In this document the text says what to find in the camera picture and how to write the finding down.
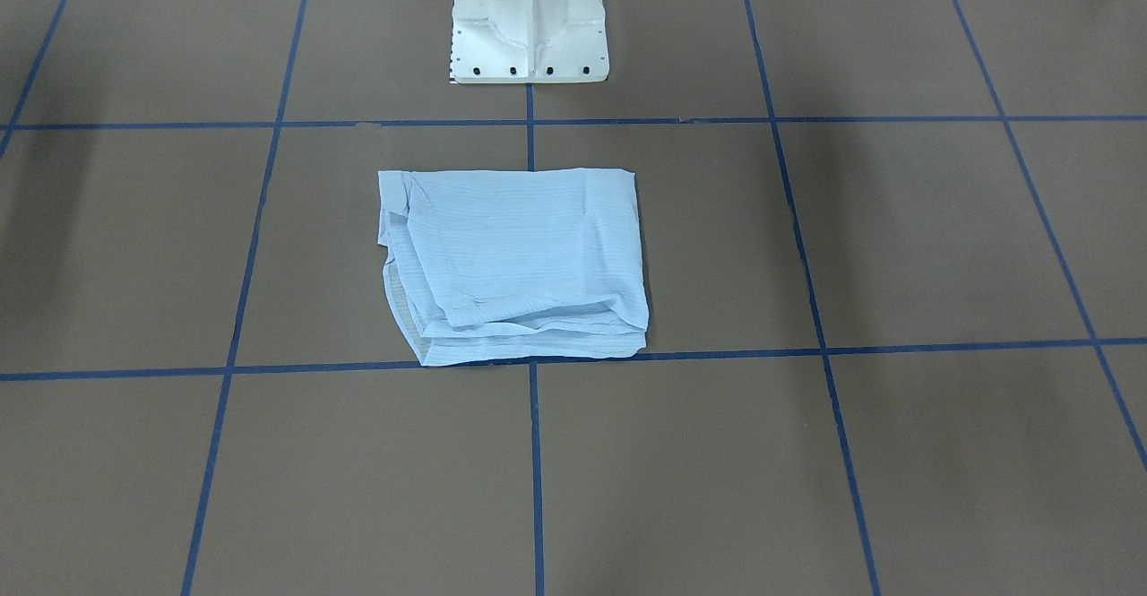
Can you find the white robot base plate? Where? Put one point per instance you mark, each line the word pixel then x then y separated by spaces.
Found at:
pixel 529 42

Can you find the light blue button shirt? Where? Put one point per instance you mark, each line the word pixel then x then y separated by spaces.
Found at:
pixel 491 265

